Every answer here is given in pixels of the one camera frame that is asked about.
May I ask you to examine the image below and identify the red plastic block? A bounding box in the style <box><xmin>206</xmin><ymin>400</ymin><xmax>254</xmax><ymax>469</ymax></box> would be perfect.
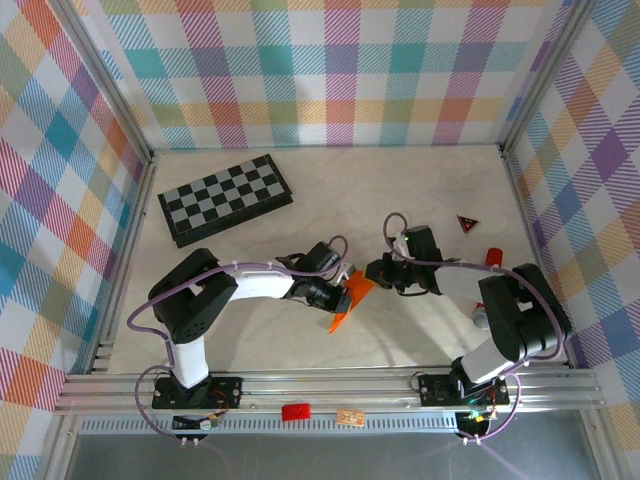
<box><xmin>281</xmin><ymin>402</ymin><xmax>312</xmax><ymax>422</ymax></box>

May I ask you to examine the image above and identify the black and grey chessboard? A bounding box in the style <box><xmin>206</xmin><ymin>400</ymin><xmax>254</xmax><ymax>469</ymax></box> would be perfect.
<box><xmin>157</xmin><ymin>153</ymin><xmax>295</xmax><ymax>250</ymax></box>

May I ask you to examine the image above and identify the wide aluminium base rail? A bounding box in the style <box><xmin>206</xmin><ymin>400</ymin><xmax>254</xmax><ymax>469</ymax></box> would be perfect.
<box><xmin>54</xmin><ymin>368</ymin><xmax>604</xmax><ymax>415</ymax></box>

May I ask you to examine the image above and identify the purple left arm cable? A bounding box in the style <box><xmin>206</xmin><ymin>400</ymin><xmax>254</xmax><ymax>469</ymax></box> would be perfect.
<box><xmin>127</xmin><ymin>234</ymin><xmax>351</xmax><ymax>444</ymax></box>

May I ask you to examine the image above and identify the aluminium frame post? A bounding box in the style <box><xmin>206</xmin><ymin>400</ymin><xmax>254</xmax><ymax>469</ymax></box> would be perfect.
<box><xmin>498</xmin><ymin>0</ymin><xmax>601</xmax><ymax>154</ymax></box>
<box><xmin>47</xmin><ymin>0</ymin><xmax>156</xmax><ymax>161</ymax></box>

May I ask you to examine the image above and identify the slotted grey cable duct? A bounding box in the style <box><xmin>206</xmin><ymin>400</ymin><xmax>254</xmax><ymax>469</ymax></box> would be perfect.
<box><xmin>79</xmin><ymin>413</ymin><xmax>494</xmax><ymax>435</ymax></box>

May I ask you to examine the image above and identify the aluminium side rail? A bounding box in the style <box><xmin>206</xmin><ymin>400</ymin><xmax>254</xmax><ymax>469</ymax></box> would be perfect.
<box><xmin>498</xmin><ymin>147</ymin><xmax>574</xmax><ymax>369</ymax></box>
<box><xmin>84</xmin><ymin>152</ymin><xmax>159</xmax><ymax>376</ymax></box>

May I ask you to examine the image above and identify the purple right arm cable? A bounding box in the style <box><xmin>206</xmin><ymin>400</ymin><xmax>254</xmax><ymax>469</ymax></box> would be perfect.
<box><xmin>382</xmin><ymin>213</ymin><xmax>569</xmax><ymax>444</ymax></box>

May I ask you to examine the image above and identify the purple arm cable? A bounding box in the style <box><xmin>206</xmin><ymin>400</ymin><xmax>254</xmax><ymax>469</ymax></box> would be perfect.
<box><xmin>382</xmin><ymin>213</ymin><xmax>569</xmax><ymax>444</ymax></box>
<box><xmin>127</xmin><ymin>234</ymin><xmax>351</xmax><ymax>444</ymax></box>

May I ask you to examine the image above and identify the orange paper sheet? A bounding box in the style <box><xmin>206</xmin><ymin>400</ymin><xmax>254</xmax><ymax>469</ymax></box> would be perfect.
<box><xmin>328</xmin><ymin>269</ymin><xmax>377</xmax><ymax>334</ymax></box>

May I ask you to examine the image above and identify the small circuit board with wires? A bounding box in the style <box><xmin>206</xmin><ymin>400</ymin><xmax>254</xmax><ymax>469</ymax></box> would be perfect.
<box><xmin>457</xmin><ymin>410</ymin><xmax>494</xmax><ymax>440</ymax></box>
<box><xmin>172</xmin><ymin>413</ymin><xmax>222</xmax><ymax>432</ymax></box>

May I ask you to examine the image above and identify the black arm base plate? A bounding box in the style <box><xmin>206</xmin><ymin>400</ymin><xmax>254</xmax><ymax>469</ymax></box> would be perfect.
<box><xmin>152</xmin><ymin>375</ymin><xmax>245</xmax><ymax>410</ymax></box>
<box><xmin>418</xmin><ymin>373</ymin><xmax>511</xmax><ymax>407</ymax></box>

